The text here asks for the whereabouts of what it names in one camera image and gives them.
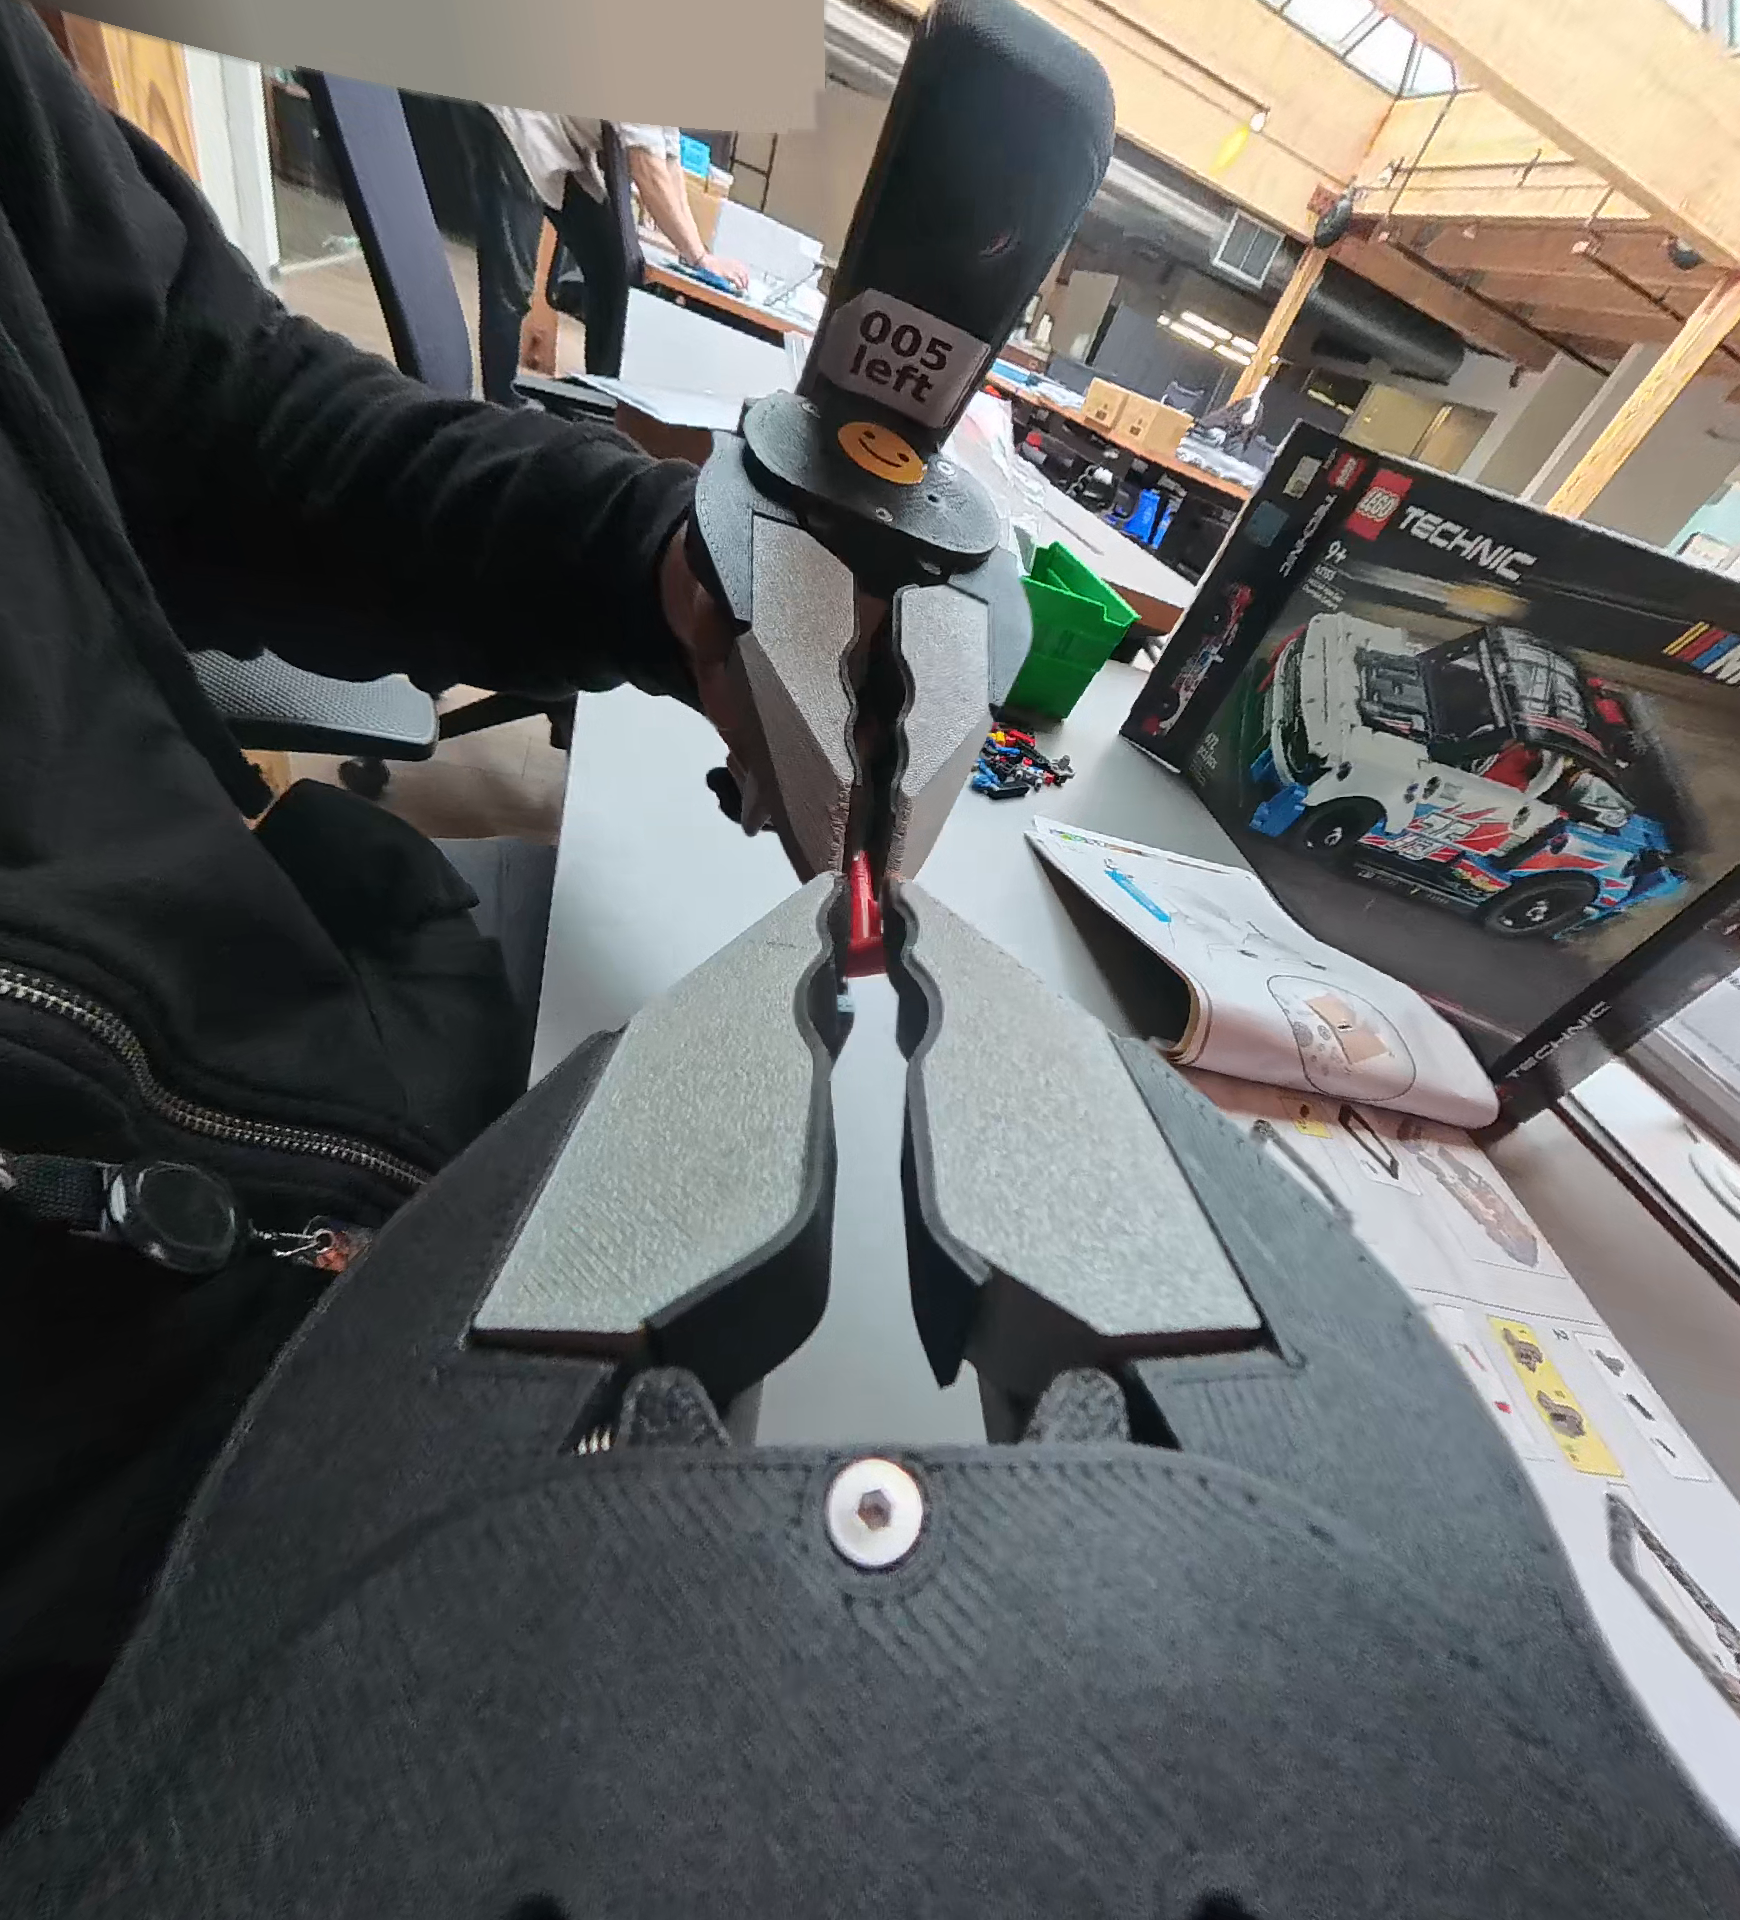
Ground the retractable badge reel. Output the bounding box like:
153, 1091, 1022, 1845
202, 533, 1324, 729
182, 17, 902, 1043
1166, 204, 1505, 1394
0, 1116, 377, 1277

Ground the long red lego axle pin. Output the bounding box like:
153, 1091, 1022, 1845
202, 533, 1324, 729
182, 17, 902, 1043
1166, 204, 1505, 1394
839, 847, 890, 981

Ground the lego set box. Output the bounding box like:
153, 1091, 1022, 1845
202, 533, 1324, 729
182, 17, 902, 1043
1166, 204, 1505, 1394
1117, 421, 1740, 1135

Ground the cardboard box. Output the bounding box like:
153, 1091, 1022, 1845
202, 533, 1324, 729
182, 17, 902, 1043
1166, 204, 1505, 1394
1080, 375, 1195, 459

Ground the person's left hand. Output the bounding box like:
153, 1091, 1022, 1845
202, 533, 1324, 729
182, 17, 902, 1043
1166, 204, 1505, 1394
657, 518, 740, 729

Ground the black office chair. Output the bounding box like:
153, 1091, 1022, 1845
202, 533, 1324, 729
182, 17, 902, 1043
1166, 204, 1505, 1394
187, 67, 579, 803

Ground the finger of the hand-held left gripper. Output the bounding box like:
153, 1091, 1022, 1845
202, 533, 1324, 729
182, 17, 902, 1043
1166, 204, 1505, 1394
728, 509, 878, 888
870, 577, 994, 888

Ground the black zip jacket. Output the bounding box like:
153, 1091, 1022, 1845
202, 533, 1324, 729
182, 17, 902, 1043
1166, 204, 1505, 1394
0, 0, 572, 1878

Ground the person's left forearm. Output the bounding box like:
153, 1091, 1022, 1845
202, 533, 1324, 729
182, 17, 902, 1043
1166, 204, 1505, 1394
165, 300, 704, 707

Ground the lego instruction booklet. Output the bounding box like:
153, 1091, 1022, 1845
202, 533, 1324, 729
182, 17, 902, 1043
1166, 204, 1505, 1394
1026, 818, 1740, 1850

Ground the green plastic bin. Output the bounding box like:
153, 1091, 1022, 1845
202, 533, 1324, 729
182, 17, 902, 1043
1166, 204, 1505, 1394
996, 539, 1144, 726

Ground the pile of loose lego pieces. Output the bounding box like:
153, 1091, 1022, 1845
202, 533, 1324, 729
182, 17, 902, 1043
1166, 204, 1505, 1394
967, 724, 1079, 797

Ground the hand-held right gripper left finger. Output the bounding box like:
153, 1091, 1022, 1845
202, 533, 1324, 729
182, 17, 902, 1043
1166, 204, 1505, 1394
472, 874, 846, 1404

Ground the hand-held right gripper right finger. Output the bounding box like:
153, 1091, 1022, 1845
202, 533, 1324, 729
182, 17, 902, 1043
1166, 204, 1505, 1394
885, 881, 1270, 1388

